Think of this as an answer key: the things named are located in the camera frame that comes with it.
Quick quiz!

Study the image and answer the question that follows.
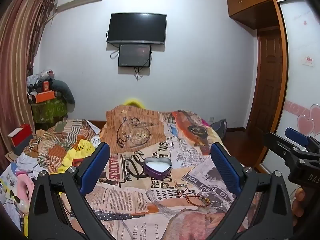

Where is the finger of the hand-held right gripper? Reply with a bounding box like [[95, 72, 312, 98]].
[[264, 131, 320, 188], [285, 127, 320, 153]]

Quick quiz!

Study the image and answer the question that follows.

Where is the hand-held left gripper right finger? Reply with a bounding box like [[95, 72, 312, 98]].
[[210, 142, 293, 240]]

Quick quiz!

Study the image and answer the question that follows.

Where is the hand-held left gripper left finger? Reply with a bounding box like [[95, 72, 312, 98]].
[[29, 142, 118, 240]]

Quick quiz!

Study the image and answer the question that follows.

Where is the red braided bracelet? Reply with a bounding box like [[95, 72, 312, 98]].
[[186, 194, 211, 207]]

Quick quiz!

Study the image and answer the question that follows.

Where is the gold chain bracelet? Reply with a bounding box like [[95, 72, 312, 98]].
[[174, 182, 189, 193]]

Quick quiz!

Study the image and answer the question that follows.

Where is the purple heart-shaped tin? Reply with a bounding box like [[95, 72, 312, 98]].
[[143, 157, 172, 180]]

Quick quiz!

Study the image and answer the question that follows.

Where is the person's right hand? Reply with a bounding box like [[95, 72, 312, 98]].
[[292, 187, 307, 218]]

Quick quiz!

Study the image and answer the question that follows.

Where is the yellow garment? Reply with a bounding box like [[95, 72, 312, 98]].
[[57, 139, 97, 173]]

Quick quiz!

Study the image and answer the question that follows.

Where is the grey backpack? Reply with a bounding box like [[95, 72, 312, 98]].
[[211, 119, 228, 140]]

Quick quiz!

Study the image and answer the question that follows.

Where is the striped patchwork blanket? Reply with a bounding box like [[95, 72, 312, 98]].
[[29, 118, 102, 173]]

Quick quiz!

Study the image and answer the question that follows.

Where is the pocket watch print pillow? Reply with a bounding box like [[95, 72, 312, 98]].
[[99, 104, 167, 155]]

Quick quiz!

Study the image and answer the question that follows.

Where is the brown wooden door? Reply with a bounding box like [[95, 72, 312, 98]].
[[246, 29, 285, 171]]

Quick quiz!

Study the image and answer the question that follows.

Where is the wooden wardrobe with white door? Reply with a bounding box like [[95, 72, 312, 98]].
[[226, 0, 320, 173]]

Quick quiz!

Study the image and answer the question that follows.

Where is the green patterned cloth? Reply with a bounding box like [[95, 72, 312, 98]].
[[31, 97, 68, 124]]

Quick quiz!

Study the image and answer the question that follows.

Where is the yellow fluffy object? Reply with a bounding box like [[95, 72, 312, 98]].
[[122, 98, 146, 109]]

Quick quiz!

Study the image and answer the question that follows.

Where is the pink plush toy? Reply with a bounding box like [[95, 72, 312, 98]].
[[15, 172, 35, 207]]

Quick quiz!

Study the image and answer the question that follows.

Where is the pink wardrobe sticker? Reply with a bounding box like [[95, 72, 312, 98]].
[[302, 55, 316, 67]]

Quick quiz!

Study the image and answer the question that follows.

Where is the newspaper print blanket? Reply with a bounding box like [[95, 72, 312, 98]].
[[50, 109, 252, 240]]

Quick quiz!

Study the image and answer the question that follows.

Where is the red and white box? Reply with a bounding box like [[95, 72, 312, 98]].
[[7, 124, 34, 156]]

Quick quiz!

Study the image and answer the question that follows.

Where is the grey plush cushion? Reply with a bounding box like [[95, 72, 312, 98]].
[[51, 79, 76, 105]]

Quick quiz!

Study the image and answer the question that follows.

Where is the white plush toy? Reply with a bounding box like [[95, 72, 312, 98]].
[[39, 69, 55, 80]]

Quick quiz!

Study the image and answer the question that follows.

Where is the brown striped curtain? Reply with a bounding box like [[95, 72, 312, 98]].
[[0, 0, 57, 172]]

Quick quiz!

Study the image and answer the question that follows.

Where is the small wall-mounted monitor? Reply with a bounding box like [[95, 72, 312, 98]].
[[118, 43, 152, 68]]

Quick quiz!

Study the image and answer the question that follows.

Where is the wall-mounted black television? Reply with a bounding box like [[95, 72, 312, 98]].
[[107, 12, 167, 45]]

